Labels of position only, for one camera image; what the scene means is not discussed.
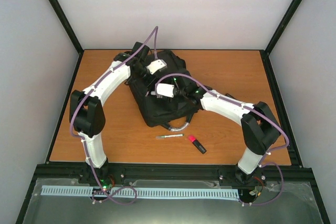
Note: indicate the black student bag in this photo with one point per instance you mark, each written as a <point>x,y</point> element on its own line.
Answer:
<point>167,98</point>

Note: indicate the silver pen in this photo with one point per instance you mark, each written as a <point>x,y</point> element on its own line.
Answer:
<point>169,136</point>

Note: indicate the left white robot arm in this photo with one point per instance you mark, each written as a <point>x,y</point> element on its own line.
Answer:
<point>86,116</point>

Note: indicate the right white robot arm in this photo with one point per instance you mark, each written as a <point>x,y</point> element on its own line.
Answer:
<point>259,126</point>

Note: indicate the pink black highlighter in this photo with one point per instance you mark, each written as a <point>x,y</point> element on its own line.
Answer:
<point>197,144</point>

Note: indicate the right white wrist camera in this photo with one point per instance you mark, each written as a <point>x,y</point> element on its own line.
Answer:
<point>165,90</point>

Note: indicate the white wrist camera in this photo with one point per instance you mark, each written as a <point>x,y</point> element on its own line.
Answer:
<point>156,65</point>
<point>165,90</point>

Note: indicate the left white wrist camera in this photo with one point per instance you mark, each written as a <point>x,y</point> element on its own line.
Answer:
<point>156,65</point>

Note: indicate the black aluminium frame rail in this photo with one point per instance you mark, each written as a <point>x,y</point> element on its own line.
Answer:
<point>122,172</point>

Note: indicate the left black corner post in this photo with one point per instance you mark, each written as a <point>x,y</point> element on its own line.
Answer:
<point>66,25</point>

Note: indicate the black corner post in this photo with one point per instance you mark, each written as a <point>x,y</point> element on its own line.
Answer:
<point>292,8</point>
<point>66,25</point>

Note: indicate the light blue cable duct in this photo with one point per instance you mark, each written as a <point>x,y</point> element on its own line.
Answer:
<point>142,193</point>

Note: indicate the right black corner post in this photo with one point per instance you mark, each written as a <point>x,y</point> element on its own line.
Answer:
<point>292,8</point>

